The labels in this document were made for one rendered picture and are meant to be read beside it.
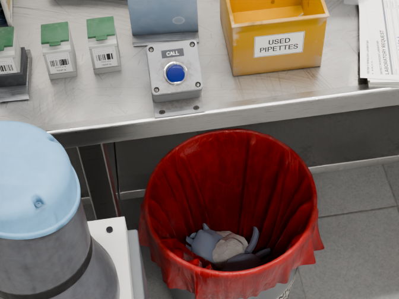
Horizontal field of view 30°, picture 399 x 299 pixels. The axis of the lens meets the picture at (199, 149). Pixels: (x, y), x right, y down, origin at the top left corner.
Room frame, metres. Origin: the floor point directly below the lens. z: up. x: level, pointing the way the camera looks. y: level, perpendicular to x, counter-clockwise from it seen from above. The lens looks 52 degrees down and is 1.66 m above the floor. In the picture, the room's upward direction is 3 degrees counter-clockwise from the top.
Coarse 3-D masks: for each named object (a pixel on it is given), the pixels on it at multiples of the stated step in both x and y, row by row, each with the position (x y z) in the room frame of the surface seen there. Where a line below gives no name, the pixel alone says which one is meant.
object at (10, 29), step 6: (0, 30) 0.78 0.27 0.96; (6, 30) 0.78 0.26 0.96; (12, 30) 0.78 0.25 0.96; (0, 36) 0.77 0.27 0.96; (6, 36) 0.77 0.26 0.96; (12, 36) 0.77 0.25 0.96; (0, 42) 0.76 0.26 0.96; (6, 42) 0.76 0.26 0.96; (12, 42) 0.76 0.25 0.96; (0, 48) 0.74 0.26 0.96
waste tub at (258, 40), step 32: (224, 0) 0.82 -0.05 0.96; (256, 0) 0.88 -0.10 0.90; (288, 0) 0.88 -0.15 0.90; (320, 0) 0.79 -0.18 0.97; (224, 32) 0.82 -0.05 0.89; (256, 32) 0.75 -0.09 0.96; (288, 32) 0.75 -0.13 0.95; (320, 32) 0.75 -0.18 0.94; (256, 64) 0.75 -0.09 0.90; (288, 64) 0.75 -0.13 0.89; (320, 64) 0.75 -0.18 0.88
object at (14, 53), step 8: (16, 40) 0.78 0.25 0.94; (8, 48) 0.75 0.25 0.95; (16, 48) 0.76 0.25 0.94; (0, 56) 0.74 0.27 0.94; (8, 56) 0.74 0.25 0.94; (16, 56) 0.75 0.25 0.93; (0, 64) 0.74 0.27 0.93; (8, 64) 0.74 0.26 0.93; (16, 64) 0.74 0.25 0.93; (0, 72) 0.74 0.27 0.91; (8, 72) 0.74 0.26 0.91
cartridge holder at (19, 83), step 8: (24, 48) 0.79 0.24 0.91; (24, 56) 0.78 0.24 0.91; (24, 64) 0.76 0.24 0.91; (16, 72) 0.74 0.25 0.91; (24, 72) 0.75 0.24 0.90; (0, 80) 0.74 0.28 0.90; (8, 80) 0.74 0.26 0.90; (16, 80) 0.74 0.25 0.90; (24, 80) 0.74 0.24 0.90; (0, 88) 0.73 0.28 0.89; (8, 88) 0.73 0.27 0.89; (16, 88) 0.73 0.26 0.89; (24, 88) 0.73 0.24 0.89; (0, 96) 0.72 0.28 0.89; (8, 96) 0.72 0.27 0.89; (16, 96) 0.72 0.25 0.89; (24, 96) 0.72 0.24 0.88
